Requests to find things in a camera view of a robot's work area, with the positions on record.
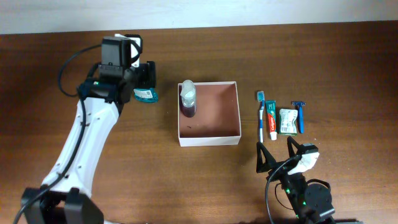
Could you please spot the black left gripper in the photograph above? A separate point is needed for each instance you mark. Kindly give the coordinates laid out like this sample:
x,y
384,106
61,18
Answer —
x,y
148,71

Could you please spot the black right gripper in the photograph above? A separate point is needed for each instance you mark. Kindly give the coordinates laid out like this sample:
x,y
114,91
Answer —
x,y
270,162

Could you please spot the teal mouthwash bottle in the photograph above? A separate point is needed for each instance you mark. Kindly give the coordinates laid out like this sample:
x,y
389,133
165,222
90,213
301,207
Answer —
x,y
146,95

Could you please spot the red green toothpaste tube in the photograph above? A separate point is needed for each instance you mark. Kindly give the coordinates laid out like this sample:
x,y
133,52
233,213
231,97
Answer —
x,y
271,113

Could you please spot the clear bottle purple liquid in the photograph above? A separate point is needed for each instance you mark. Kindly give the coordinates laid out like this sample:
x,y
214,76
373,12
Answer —
x,y
188,96

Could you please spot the blue white toothbrush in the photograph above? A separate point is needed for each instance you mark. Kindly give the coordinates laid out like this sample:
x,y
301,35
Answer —
x,y
260,98

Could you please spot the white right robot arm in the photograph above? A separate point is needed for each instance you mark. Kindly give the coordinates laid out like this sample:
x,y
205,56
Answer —
x,y
311,200

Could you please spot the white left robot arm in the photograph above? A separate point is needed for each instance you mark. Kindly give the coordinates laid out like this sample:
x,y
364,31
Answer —
x,y
65,193

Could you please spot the green white packet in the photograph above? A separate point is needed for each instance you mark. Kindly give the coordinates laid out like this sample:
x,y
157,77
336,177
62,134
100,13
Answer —
x,y
287,122

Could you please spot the blue disposable razor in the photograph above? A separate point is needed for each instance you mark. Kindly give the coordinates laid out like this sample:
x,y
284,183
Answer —
x,y
299,106

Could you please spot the white cardboard box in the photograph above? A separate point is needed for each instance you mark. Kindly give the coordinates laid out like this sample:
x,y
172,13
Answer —
x,y
217,121

